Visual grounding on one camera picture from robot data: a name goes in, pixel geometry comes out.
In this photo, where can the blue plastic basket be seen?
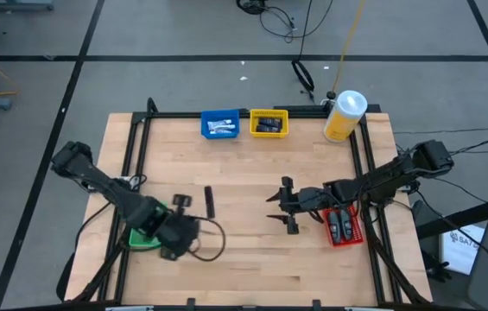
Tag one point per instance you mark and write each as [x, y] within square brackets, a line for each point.
[204, 129]

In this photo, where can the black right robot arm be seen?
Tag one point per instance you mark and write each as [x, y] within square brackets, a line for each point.
[382, 179]

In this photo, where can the black round knob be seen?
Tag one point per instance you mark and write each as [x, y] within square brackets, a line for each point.
[331, 95]

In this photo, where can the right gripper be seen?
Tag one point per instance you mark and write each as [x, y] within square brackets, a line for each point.
[308, 201]

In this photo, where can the yellow plastic basket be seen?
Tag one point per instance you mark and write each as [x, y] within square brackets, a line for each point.
[269, 112]

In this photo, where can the black stand bar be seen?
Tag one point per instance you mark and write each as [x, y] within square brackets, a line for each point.
[455, 222]

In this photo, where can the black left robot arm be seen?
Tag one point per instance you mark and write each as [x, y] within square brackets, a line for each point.
[109, 190]

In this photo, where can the black aluminium table frame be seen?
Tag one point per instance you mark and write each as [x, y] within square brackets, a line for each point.
[304, 115]

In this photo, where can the white yellow wipes canister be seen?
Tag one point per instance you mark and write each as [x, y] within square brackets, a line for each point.
[340, 125]

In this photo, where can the dark blue travel tube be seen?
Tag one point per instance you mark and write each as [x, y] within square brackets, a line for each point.
[269, 122]
[267, 128]

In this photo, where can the green plastic basket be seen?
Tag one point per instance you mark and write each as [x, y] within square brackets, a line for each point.
[140, 242]

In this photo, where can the black table clamp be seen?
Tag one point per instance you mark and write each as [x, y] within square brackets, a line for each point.
[317, 304]
[191, 303]

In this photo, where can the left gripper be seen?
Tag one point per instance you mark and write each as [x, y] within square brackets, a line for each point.
[179, 233]

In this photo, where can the red plastic basket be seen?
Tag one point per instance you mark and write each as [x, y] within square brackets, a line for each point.
[358, 233]

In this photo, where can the white printed sign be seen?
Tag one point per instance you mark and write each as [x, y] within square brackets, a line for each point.
[459, 255]

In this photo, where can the white toothpaste tube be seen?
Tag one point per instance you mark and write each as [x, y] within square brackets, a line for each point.
[219, 124]
[224, 128]
[219, 132]

